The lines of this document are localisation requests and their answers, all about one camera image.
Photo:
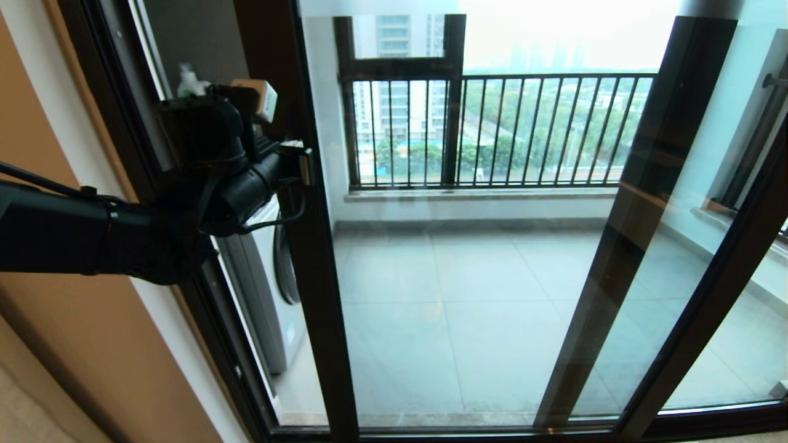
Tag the white front-load washing machine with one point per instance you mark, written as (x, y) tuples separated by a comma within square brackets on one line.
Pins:
[(265, 295)]

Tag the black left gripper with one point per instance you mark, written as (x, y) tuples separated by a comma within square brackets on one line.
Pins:
[(234, 178)]

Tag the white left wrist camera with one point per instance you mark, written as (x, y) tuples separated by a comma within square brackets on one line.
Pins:
[(261, 98)]

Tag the short stone window sill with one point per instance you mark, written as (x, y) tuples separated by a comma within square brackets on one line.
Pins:
[(714, 215)]

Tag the long black balcony railing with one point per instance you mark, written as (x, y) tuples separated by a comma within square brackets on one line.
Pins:
[(554, 77)]

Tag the long stone window sill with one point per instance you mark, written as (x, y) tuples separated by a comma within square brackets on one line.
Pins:
[(480, 195)]

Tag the dark framed sliding glass door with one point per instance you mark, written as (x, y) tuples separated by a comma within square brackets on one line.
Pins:
[(111, 74)]

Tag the white detergent bottle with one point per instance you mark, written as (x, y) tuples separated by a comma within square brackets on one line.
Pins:
[(188, 83)]

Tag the dark brown fixed glass door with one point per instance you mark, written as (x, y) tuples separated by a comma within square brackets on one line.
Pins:
[(591, 320)]

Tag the dark brown sliding glass door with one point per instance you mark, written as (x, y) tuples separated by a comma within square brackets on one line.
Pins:
[(326, 320)]

